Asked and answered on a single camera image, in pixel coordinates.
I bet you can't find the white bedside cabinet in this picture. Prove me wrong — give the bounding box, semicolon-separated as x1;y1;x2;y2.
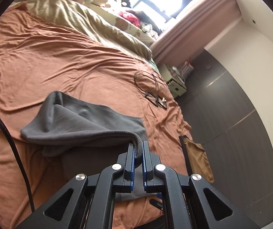
158;65;187;98

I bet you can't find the orange-brown bed sheet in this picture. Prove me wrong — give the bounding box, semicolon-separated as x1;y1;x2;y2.
0;6;190;228

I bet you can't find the pink curtain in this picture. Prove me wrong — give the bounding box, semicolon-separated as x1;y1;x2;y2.
150;0;241;67

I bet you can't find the black coiled cable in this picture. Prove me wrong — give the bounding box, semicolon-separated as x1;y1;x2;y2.
134;70;160;96

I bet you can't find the striped gift bag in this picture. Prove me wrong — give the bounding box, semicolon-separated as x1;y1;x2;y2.
179;61;194;79

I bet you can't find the grey t-shirt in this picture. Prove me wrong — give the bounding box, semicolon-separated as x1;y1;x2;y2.
21;91;148;202

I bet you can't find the red cloth at window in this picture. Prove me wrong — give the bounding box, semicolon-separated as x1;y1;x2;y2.
118;11;141;27

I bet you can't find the olive beige duvet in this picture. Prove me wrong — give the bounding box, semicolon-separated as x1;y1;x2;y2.
8;0;152;61

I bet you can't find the bear print pillow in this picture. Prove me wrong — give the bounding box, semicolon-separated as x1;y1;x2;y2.
83;0;158;47

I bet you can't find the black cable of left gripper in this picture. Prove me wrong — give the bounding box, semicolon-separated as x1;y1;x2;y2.
0;102;36;214

